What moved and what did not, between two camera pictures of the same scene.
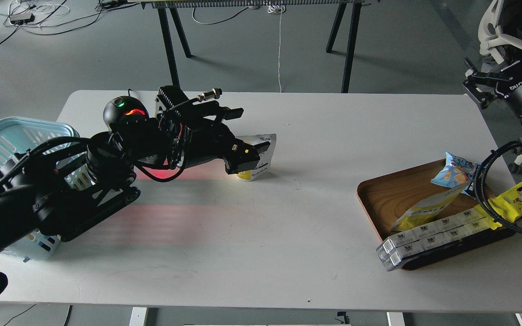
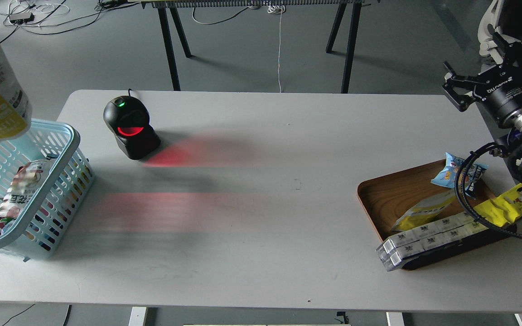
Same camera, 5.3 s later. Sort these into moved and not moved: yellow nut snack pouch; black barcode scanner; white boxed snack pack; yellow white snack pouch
Moved: yellow nut snack pouch
Not moved: yellow white snack pouch; white boxed snack pack; black barcode scanner
